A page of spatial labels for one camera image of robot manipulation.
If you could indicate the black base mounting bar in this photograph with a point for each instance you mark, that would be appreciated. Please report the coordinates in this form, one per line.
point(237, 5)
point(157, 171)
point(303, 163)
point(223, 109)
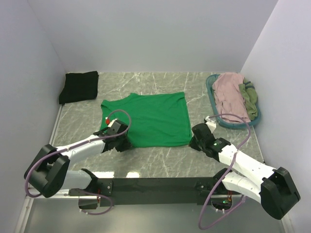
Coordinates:
point(130, 191)

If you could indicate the pink tank top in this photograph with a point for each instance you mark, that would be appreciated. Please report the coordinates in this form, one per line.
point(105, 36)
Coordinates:
point(228, 98)

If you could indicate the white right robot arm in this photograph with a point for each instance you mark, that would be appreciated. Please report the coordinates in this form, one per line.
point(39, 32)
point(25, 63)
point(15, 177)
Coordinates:
point(273, 188)

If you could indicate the black folded tank top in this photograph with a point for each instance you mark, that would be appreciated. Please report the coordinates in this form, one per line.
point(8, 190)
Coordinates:
point(79, 87)

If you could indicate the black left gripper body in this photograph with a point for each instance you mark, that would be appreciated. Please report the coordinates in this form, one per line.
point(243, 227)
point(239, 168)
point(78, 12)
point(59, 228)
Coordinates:
point(123, 142)

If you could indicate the aluminium frame rail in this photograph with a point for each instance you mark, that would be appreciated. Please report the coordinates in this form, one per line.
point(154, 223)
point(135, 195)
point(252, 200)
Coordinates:
point(62, 194)

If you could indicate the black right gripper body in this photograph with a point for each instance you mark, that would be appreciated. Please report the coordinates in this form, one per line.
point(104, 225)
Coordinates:
point(197, 144)

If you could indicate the teal plastic basket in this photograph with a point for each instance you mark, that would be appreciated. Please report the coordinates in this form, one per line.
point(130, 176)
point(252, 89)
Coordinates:
point(236, 125)

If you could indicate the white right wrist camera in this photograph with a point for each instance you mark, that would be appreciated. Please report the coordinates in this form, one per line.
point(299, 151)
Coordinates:
point(210, 123)

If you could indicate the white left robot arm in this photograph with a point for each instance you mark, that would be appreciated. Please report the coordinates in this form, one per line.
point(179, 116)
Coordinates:
point(49, 171)

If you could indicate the olive green tank top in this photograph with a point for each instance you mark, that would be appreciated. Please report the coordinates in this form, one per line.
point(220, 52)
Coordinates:
point(250, 97)

